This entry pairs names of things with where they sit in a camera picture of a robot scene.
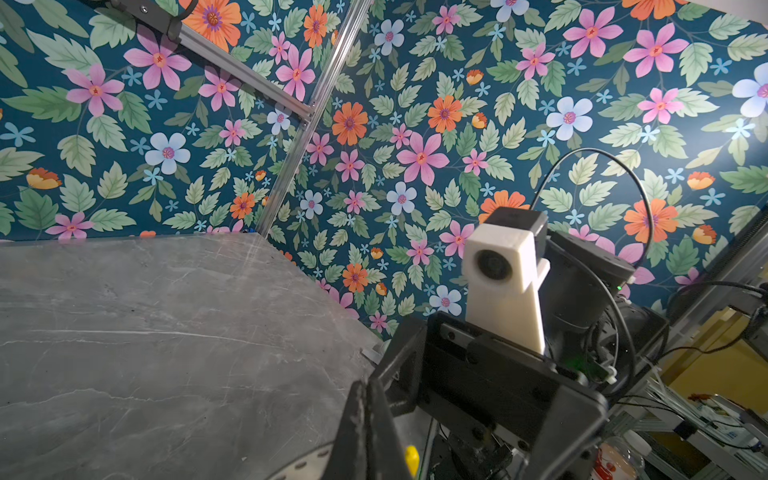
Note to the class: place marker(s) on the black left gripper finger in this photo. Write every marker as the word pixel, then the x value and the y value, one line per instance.
pixel 367 445

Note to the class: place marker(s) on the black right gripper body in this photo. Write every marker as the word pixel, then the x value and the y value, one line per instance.
pixel 498 401

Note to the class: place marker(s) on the yellow capped key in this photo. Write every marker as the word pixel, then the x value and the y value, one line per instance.
pixel 413 461

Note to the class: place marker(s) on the silver metal keyring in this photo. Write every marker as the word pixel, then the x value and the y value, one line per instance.
pixel 308 466

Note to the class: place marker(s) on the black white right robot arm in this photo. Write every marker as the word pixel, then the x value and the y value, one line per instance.
pixel 579 290

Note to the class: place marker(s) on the plastic drink bottle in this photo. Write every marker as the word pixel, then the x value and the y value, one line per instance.
pixel 621 457

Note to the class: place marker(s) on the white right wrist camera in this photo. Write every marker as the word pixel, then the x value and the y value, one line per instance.
pixel 505 267

